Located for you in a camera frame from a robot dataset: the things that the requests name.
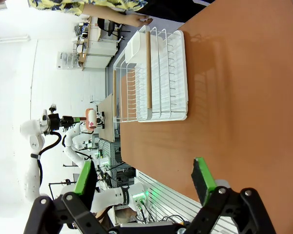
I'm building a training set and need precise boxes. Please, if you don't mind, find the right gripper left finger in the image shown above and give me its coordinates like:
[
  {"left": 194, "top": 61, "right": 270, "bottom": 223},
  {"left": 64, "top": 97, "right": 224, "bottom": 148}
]
[{"left": 23, "top": 160, "right": 108, "bottom": 234}]

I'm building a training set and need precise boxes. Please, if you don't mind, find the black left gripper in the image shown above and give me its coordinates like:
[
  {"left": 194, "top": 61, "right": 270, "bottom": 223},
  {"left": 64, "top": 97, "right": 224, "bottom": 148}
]
[{"left": 48, "top": 114, "right": 86, "bottom": 133}]

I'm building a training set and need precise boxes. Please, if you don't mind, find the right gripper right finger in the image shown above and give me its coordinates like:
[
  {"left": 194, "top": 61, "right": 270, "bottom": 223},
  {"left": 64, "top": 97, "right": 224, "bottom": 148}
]
[{"left": 185, "top": 157, "right": 277, "bottom": 234}]

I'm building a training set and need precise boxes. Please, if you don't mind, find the person's left forearm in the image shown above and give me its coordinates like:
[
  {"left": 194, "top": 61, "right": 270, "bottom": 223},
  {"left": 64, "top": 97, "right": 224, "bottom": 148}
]
[{"left": 86, "top": 4, "right": 134, "bottom": 25}]

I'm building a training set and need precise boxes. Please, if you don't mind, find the person's left hand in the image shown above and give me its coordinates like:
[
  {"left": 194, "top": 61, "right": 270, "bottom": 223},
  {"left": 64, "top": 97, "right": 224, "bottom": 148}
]
[{"left": 126, "top": 13, "right": 154, "bottom": 28}]

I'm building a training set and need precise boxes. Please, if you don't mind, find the brown background table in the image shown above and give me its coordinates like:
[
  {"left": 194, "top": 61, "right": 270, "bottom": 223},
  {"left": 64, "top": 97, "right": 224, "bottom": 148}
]
[{"left": 97, "top": 93, "right": 116, "bottom": 143}]

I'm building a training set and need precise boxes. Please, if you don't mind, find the white slotted metal panel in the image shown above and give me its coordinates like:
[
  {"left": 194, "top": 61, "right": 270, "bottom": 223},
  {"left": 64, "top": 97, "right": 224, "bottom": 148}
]
[{"left": 135, "top": 170, "right": 238, "bottom": 234}]

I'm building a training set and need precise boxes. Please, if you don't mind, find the wooden white office cabinet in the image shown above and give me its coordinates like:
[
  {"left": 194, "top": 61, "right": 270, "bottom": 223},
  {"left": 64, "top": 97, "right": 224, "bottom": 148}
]
[{"left": 73, "top": 16, "right": 121, "bottom": 72}]

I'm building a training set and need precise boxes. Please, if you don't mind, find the white plastic utensil holder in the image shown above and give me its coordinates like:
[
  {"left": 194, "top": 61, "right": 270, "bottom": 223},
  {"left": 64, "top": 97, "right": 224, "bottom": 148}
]
[{"left": 125, "top": 31, "right": 147, "bottom": 65}]

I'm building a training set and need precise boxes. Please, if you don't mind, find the black office chair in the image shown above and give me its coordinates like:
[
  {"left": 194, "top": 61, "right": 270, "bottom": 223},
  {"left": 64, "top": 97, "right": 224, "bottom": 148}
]
[{"left": 97, "top": 18, "right": 132, "bottom": 41}]

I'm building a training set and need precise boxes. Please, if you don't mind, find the white drain tray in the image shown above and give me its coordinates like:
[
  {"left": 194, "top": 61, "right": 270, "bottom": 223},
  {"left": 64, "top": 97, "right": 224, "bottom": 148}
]
[{"left": 136, "top": 30, "right": 189, "bottom": 122}]

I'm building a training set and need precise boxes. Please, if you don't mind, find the person in yellow pineapple shirt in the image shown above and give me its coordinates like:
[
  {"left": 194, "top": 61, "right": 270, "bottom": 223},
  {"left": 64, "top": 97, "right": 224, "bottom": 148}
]
[{"left": 28, "top": 0, "right": 215, "bottom": 24}]

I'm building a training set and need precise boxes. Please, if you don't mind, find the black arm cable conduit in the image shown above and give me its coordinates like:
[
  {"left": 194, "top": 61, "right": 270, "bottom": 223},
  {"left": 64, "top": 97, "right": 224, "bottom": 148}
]
[{"left": 31, "top": 131, "right": 62, "bottom": 188}]

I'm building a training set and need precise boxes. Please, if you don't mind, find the white wire dish rack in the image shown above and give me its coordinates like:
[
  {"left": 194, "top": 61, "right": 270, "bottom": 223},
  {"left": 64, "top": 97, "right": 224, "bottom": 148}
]
[{"left": 113, "top": 25, "right": 189, "bottom": 123}]

